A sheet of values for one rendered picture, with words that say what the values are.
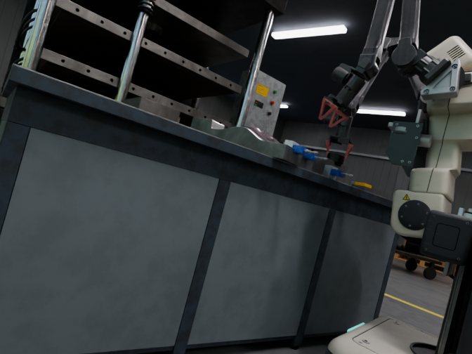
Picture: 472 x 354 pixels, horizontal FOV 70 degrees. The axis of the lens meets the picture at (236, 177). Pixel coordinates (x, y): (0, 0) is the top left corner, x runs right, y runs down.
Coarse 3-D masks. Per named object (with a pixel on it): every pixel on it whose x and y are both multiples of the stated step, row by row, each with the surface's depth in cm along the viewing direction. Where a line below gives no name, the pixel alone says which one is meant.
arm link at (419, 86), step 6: (396, 42) 164; (390, 48) 167; (390, 54) 170; (414, 78) 155; (414, 84) 154; (420, 84) 153; (414, 90) 155; (420, 90) 150; (420, 96) 148; (420, 102) 148; (426, 102) 146; (426, 114) 152
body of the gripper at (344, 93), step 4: (344, 88) 128; (348, 88) 126; (340, 92) 129; (344, 92) 127; (348, 92) 126; (352, 92) 126; (332, 96) 127; (336, 96) 129; (340, 96) 128; (344, 96) 127; (348, 96) 127; (352, 96) 127; (340, 100) 125; (344, 100) 127; (348, 100) 128; (336, 104) 130; (340, 104) 125; (344, 104) 126; (348, 104) 129; (348, 108) 130
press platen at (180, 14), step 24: (72, 0) 206; (96, 0) 197; (120, 0) 189; (120, 24) 223; (168, 24) 203; (192, 24) 197; (168, 48) 246; (192, 48) 233; (216, 48) 221; (240, 48) 218
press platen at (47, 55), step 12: (48, 60) 155; (60, 60) 158; (72, 60) 161; (84, 72) 165; (96, 72) 168; (108, 84) 173; (132, 84) 179; (144, 96) 183; (156, 96) 187; (180, 108) 196; (192, 108) 201; (216, 120) 212
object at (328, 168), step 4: (324, 168) 149; (328, 168) 148; (332, 168) 147; (336, 168) 149; (324, 172) 149; (328, 172) 147; (332, 172) 146; (336, 172) 144; (340, 172) 144; (344, 172) 146; (328, 176) 147; (332, 176) 148; (336, 176) 147; (340, 176) 145; (352, 176) 141
